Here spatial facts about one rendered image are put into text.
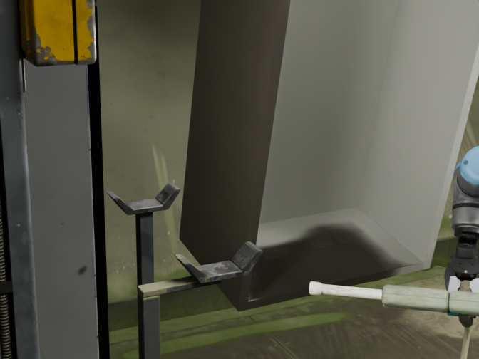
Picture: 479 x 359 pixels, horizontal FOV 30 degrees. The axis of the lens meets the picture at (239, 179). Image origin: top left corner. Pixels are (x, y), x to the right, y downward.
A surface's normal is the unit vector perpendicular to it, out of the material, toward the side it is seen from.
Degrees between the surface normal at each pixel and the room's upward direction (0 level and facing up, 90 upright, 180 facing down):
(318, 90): 102
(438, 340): 0
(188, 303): 90
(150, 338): 90
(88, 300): 90
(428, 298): 51
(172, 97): 57
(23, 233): 90
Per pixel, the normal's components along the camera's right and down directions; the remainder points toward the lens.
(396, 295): -0.26, -0.37
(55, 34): 0.44, 0.28
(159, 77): 0.37, -0.29
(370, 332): 0.01, -0.95
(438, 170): -0.88, 0.13
